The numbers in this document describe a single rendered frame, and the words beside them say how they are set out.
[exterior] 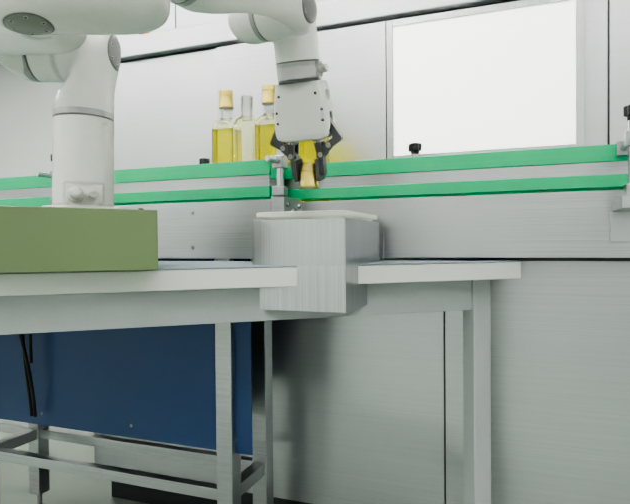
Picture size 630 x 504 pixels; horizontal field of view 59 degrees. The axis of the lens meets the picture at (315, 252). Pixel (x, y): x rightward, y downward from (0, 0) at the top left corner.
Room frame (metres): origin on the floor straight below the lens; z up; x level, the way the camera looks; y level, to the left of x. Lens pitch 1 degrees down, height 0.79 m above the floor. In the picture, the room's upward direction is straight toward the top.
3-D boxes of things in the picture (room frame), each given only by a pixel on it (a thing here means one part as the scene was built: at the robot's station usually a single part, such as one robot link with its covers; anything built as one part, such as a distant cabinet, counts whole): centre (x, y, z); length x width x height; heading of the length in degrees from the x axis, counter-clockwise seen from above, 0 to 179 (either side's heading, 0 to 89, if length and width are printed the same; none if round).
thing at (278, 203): (1.19, 0.06, 0.85); 0.09 x 0.04 x 0.07; 159
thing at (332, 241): (1.06, -0.02, 0.79); 0.27 x 0.17 x 0.08; 159
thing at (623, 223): (0.94, -0.54, 0.90); 0.17 x 0.05 x 0.23; 159
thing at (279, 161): (1.17, 0.06, 0.95); 0.17 x 0.03 x 0.12; 159
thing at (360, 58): (1.36, -0.16, 1.15); 0.90 x 0.03 x 0.34; 69
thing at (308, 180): (1.00, 0.01, 0.91); 0.04 x 0.04 x 0.04
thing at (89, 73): (0.92, 0.39, 1.07); 0.13 x 0.10 x 0.16; 90
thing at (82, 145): (0.91, 0.38, 0.92); 0.16 x 0.13 x 0.15; 24
